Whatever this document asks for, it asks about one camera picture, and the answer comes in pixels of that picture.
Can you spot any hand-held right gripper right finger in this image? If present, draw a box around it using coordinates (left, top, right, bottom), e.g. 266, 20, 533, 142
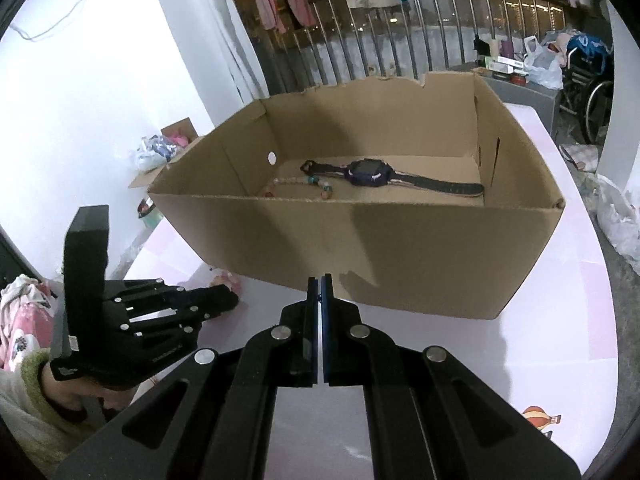
320, 273, 583, 480

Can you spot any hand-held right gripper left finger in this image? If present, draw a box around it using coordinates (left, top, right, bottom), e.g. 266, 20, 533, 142
55, 276, 321, 480

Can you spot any person's left forearm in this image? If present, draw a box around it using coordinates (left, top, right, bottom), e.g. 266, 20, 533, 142
0, 347, 108, 478

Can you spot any person's left hand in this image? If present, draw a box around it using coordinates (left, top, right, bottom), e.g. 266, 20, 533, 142
42, 366, 132, 415

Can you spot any pink bead bracelet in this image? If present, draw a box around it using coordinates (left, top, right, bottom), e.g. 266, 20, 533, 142
210, 270, 242, 306

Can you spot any metal balcony railing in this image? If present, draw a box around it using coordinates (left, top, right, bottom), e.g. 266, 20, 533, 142
260, 0, 616, 98

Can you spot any wheelchair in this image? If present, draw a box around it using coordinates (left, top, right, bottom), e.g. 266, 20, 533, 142
562, 32, 616, 146

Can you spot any pink flower print blanket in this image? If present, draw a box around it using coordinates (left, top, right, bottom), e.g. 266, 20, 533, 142
0, 275, 61, 366

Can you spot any small printed cardboard box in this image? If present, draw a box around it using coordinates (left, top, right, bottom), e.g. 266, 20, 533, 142
129, 117, 206, 190

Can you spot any dark blue smart watch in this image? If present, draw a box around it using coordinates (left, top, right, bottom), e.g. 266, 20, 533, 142
301, 158, 485, 198

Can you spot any grey cabinet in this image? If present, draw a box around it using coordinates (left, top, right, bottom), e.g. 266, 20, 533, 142
475, 67, 563, 136

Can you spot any white plastic bag with print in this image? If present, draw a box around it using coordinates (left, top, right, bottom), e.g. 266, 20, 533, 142
131, 135, 173, 171

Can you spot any multicoloured bead bracelet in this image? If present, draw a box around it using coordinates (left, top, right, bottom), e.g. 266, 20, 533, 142
264, 174, 336, 200

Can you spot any white curtain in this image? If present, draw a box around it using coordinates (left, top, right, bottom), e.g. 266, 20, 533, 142
165, 0, 271, 106

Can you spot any large cardboard box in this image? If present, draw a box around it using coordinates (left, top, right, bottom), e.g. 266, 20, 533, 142
147, 71, 566, 321

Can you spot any white plastic shopping bag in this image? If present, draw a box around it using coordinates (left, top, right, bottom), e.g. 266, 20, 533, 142
522, 35, 565, 91

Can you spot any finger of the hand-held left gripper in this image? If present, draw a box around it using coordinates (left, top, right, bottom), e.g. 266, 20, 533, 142
119, 302, 237, 343
102, 278, 239, 313

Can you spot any crumpled white plastic bag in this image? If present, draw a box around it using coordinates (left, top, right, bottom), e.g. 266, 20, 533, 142
595, 175, 640, 276

